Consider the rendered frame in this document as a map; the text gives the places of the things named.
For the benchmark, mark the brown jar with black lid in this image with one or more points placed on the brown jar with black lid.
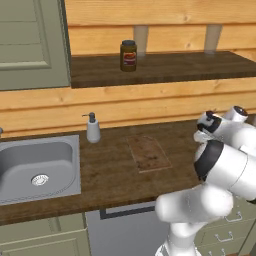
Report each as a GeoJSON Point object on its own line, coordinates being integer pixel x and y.
{"type": "Point", "coordinates": [128, 56]}

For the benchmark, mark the pale shelf bracket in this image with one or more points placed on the pale shelf bracket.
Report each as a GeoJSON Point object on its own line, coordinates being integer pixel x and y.
{"type": "Point", "coordinates": [141, 38]}
{"type": "Point", "coordinates": [212, 38]}

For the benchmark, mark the grey dishwasher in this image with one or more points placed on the grey dishwasher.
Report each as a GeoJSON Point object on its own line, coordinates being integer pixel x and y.
{"type": "Point", "coordinates": [133, 236]}

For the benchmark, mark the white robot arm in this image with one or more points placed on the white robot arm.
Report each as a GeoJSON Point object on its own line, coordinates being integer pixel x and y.
{"type": "Point", "coordinates": [213, 203]}

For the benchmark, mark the white soap dispenser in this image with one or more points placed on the white soap dispenser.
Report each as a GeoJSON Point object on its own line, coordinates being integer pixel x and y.
{"type": "Point", "coordinates": [93, 130]}

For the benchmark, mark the grey steel sink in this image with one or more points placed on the grey steel sink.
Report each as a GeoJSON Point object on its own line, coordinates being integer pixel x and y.
{"type": "Point", "coordinates": [36, 166]}

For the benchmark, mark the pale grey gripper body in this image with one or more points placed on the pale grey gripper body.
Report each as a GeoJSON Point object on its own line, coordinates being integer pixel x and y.
{"type": "Point", "coordinates": [201, 136]}

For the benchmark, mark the sage green drawer front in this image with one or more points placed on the sage green drawer front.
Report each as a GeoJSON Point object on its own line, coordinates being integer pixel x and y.
{"type": "Point", "coordinates": [233, 249]}
{"type": "Point", "coordinates": [245, 213]}
{"type": "Point", "coordinates": [213, 235]}

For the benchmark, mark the sage green wall cupboard door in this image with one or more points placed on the sage green wall cupboard door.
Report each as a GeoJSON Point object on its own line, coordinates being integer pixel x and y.
{"type": "Point", "coordinates": [30, 43]}

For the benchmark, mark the sage green fixed front panel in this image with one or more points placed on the sage green fixed front panel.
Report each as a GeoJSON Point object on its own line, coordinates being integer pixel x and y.
{"type": "Point", "coordinates": [30, 226]}

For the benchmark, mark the sage green base cupboard door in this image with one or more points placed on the sage green base cupboard door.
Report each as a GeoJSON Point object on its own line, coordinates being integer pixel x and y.
{"type": "Point", "coordinates": [43, 245]}

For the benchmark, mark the dark wooden cutting board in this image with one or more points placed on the dark wooden cutting board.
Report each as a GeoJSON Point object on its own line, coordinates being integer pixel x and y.
{"type": "Point", "coordinates": [148, 154]}

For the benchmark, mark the dark wooden wall shelf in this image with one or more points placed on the dark wooden wall shelf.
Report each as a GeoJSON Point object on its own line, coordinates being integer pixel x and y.
{"type": "Point", "coordinates": [160, 68]}

